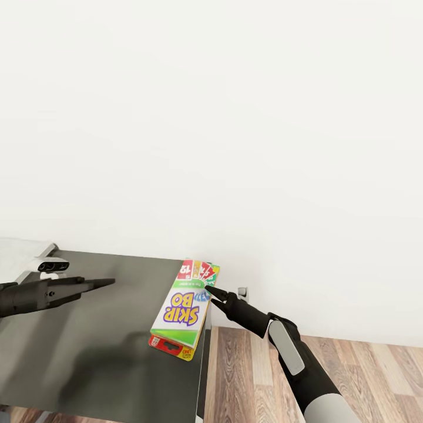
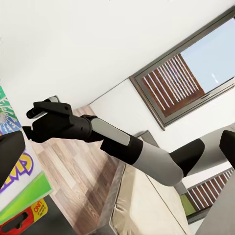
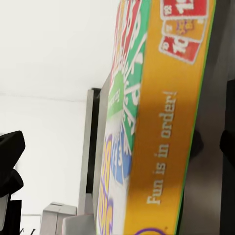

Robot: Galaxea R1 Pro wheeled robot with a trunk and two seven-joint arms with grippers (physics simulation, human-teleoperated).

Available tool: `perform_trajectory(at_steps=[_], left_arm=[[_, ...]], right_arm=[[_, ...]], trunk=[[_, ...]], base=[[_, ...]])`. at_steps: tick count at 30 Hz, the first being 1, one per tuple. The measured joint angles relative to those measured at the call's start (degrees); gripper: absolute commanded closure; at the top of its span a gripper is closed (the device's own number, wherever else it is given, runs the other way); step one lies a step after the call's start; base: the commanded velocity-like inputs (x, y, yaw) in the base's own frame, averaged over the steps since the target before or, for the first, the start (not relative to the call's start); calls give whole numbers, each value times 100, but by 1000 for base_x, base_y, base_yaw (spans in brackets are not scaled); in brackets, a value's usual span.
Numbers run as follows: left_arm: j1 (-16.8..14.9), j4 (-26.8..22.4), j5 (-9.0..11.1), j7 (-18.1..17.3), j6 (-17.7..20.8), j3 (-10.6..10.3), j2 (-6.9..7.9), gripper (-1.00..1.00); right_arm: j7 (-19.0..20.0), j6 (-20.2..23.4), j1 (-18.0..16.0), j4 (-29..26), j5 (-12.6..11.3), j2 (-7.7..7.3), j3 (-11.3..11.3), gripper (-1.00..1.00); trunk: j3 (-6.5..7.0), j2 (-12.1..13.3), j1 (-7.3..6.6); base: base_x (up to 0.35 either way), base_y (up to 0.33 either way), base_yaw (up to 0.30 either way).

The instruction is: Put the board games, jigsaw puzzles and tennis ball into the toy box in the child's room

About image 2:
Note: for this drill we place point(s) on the door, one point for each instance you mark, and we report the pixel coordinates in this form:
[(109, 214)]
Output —
[(201, 196)]

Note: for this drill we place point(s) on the board game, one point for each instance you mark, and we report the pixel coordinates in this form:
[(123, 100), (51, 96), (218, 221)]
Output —
[(27, 184)]

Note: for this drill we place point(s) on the fixed window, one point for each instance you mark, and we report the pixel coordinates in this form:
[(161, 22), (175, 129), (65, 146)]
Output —
[(192, 73)]

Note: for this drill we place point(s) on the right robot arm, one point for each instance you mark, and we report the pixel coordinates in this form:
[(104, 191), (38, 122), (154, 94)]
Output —
[(57, 121)]

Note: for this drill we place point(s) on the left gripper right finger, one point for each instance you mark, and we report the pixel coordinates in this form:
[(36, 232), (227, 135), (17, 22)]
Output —
[(227, 146)]

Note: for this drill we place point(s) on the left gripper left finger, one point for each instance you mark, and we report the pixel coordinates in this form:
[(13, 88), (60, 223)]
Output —
[(12, 146)]

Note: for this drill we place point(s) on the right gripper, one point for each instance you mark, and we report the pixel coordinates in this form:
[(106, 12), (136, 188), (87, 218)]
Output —
[(58, 122)]

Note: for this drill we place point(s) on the desk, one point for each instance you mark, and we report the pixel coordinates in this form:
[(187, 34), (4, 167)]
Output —
[(52, 223)]

